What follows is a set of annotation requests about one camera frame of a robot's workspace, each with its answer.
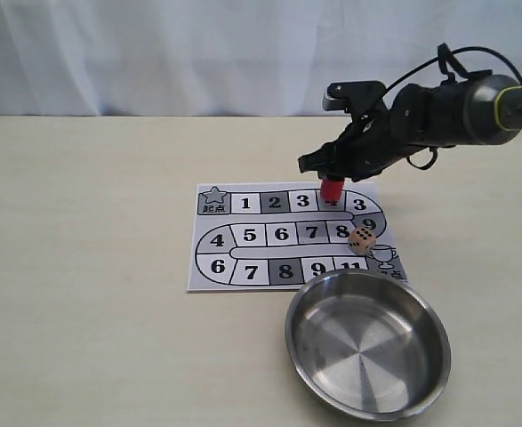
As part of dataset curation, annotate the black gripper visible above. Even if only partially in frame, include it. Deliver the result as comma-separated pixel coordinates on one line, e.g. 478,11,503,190
297,82,472,181

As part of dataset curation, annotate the red cylinder game piece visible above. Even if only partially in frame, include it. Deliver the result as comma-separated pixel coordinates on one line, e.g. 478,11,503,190
320,178,344,204

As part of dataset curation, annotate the wooden die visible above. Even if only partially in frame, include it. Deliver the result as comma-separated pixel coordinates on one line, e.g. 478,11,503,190
348,227,376,256

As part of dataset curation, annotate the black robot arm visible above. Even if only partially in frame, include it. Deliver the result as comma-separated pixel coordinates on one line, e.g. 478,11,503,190
298,75,522,182

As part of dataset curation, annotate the white paper game board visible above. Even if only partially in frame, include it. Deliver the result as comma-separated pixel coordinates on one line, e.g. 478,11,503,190
187,181,407,293

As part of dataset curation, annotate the stainless steel bowl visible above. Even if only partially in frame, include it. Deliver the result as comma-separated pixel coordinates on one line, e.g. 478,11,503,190
284,269,452,423

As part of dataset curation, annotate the white backdrop curtain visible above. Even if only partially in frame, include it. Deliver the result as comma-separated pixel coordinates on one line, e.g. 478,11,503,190
0,1,522,116

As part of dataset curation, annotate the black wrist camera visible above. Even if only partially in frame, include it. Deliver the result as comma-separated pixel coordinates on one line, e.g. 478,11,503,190
322,80,387,116

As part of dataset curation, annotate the black cable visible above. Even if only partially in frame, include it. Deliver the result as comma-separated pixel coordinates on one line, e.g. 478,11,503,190
382,43,522,170

